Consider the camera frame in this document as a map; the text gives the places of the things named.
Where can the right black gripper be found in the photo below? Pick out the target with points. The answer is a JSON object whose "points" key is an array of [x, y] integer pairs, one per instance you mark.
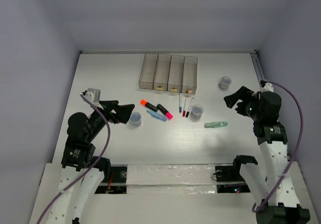
{"points": [[243, 93]]}

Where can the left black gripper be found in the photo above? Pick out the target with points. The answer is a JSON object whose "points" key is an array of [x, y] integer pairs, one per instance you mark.
{"points": [[122, 113]]}

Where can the paper clip jar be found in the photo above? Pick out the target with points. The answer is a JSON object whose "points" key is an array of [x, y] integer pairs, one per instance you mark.
{"points": [[196, 111], [135, 119], [224, 82]]}

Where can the orange highlighter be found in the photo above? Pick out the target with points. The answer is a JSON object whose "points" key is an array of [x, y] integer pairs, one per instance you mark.
{"points": [[148, 105]]}

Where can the blue utility knife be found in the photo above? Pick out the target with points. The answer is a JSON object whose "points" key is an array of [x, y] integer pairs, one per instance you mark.
{"points": [[157, 115]]}

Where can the pink highlighter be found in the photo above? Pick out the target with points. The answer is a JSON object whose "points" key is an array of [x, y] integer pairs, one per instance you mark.
{"points": [[165, 111]]}

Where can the black-capped white pen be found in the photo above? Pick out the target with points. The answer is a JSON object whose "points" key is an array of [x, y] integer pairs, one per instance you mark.
{"points": [[189, 107]]}

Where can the blue-capped white pen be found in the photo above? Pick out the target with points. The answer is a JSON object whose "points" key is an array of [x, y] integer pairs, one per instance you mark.
{"points": [[180, 102]]}

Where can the red-capped white pen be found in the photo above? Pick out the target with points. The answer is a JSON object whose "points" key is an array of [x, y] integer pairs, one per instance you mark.
{"points": [[184, 107]]}

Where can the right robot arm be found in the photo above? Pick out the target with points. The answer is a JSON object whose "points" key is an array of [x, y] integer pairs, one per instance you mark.
{"points": [[274, 194]]}

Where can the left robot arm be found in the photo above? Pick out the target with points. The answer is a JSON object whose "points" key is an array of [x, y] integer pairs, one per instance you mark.
{"points": [[82, 171]]}

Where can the green utility knife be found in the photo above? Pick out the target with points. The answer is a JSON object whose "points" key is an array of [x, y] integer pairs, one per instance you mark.
{"points": [[215, 125]]}

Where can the clear four-compartment organizer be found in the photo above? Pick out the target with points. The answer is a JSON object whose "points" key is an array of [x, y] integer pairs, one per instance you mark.
{"points": [[173, 73]]}

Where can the aluminium rail right edge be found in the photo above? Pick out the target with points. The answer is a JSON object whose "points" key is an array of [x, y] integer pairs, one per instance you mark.
{"points": [[257, 66]]}

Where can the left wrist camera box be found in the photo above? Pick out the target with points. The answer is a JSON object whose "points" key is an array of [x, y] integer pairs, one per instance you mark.
{"points": [[92, 95]]}

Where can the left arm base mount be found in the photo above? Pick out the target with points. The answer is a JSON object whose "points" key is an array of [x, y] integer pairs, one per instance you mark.
{"points": [[115, 183]]}

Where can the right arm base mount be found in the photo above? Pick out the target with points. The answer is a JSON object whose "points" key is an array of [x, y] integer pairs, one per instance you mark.
{"points": [[228, 181]]}

